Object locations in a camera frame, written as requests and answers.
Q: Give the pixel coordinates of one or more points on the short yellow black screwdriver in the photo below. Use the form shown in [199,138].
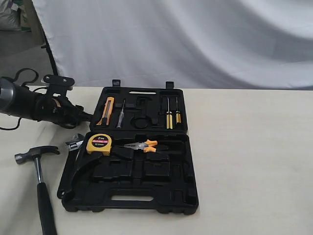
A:
[178,114]

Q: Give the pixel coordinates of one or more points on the claw hammer black grip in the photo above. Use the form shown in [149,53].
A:
[44,203]

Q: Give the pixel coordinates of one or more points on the orange utility knife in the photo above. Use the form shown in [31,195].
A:
[106,115]

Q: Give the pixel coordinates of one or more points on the long yellow black screwdriver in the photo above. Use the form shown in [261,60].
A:
[169,116]

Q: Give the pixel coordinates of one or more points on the black backdrop stand pole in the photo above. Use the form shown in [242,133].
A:
[46,46]

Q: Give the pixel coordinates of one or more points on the white backdrop cloth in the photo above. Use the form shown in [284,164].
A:
[266,44]

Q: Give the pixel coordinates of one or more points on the adjustable wrench black handle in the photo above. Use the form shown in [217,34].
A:
[73,147]

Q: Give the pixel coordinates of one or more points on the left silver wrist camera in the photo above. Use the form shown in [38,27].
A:
[58,84]

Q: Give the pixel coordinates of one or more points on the black plastic tool case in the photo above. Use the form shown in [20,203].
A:
[147,181]

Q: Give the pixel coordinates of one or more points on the orange handled pliers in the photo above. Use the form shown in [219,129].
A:
[125,148]

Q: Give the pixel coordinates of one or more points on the left grey black robot arm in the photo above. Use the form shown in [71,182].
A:
[19,101]

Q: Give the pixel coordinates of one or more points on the clear test pen screwdriver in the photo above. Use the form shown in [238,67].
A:
[121,115]

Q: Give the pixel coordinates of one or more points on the yellow tape measure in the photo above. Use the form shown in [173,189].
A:
[99,143]

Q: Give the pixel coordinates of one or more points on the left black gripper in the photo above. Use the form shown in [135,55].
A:
[52,110]

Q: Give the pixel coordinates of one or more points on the grey sack in background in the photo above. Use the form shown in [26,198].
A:
[9,16]

